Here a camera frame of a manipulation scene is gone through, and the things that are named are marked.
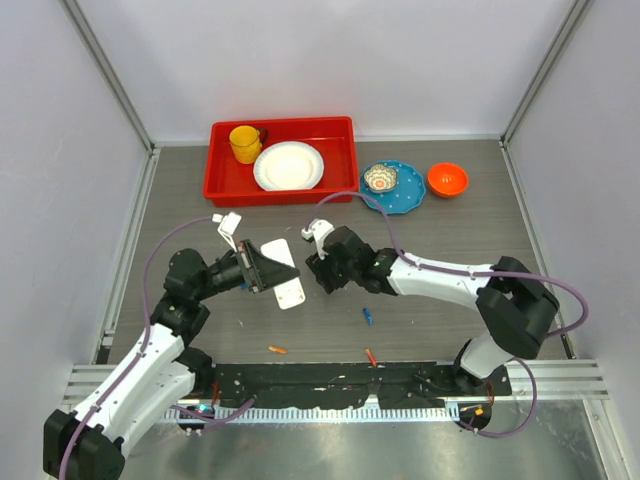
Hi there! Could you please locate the blue dotted plate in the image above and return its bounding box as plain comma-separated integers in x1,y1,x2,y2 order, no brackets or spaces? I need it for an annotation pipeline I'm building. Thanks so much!
359,160,426,215

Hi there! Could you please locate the blue battery right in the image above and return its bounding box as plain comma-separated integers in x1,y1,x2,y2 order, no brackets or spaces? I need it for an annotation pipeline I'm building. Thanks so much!
362,308,374,326

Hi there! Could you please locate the white paper plate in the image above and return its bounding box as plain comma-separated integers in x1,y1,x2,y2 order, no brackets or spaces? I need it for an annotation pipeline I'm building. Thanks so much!
253,141,325,191

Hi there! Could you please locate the orange plastic bowl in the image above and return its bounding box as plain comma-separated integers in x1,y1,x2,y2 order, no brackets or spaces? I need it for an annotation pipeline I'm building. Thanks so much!
426,163,469,198

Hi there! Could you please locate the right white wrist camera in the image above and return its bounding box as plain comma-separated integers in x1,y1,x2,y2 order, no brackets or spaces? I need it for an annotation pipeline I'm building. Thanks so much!
301,219,335,260

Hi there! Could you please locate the purple cable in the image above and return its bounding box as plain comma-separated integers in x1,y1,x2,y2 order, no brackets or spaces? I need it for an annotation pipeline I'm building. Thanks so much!
58,216,256,480
308,191,590,441

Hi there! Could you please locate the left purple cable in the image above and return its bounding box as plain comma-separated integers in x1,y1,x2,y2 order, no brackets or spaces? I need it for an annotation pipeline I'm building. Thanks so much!
58,216,256,480

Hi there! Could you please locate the small patterned bowl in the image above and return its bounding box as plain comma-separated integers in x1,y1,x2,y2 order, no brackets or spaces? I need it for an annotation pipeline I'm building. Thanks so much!
363,163,398,193

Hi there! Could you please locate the red battery near base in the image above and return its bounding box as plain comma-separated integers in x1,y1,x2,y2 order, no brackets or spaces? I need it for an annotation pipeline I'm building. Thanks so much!
364,348,378,368

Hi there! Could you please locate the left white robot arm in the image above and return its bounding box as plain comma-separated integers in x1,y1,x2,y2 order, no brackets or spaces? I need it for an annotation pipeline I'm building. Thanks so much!
43,239,300,479

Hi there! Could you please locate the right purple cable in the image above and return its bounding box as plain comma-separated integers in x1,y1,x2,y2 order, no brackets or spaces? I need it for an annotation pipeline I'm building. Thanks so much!
308,191,590,441

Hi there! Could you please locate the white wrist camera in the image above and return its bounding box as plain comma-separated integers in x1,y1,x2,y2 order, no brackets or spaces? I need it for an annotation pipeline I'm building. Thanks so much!
211,211,242,252
301,219,335,260

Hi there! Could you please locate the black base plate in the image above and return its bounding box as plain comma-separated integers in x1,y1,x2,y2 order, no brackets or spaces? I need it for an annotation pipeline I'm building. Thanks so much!
214,362,512,410

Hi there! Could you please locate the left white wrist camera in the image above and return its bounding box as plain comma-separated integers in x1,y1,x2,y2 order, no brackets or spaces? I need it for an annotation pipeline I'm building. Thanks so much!
211,211,242,252

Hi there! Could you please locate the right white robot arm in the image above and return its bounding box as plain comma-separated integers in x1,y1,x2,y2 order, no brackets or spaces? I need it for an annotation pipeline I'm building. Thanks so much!
301,220,559,395

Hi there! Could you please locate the white remote control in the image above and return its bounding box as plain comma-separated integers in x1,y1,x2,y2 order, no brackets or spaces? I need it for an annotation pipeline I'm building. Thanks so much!
260,238,306,310

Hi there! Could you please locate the yellow mug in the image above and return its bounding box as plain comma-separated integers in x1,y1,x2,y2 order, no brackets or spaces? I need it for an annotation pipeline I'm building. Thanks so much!
229,125,268,165

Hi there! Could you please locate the slotted cable duct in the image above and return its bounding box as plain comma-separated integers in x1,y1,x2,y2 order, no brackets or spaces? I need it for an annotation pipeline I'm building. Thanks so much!
159,405,460,425

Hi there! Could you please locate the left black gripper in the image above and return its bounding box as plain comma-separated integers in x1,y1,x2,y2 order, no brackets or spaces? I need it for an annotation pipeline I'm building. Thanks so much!
193,239,298,301

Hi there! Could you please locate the red plastic tray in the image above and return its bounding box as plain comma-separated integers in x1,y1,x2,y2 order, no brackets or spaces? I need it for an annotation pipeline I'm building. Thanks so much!
202,116,359,207

